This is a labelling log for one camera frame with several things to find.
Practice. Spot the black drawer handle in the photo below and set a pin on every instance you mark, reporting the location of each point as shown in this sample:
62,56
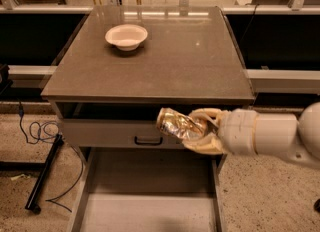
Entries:
148,142

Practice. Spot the white metal rail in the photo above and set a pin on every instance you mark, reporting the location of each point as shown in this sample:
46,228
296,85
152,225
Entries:
263,81

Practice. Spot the grey drawer cabinet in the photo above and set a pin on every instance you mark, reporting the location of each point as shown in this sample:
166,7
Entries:
187,61

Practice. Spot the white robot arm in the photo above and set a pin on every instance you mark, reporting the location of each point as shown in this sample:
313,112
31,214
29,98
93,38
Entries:
280,136

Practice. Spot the black metal bar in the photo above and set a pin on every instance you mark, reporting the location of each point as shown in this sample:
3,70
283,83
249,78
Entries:
32,202

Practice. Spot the top drawer with handle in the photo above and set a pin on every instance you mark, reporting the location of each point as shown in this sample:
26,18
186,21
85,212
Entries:
114,133

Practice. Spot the crushed orange can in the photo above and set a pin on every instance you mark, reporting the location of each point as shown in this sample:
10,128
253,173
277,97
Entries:
173,123

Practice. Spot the open middle drawer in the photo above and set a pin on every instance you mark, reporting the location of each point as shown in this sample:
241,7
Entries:
149,190

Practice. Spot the white paper bowl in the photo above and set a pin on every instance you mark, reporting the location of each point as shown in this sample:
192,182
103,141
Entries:
126,37

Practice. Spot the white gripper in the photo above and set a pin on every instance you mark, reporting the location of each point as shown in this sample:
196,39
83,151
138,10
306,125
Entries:
237,131

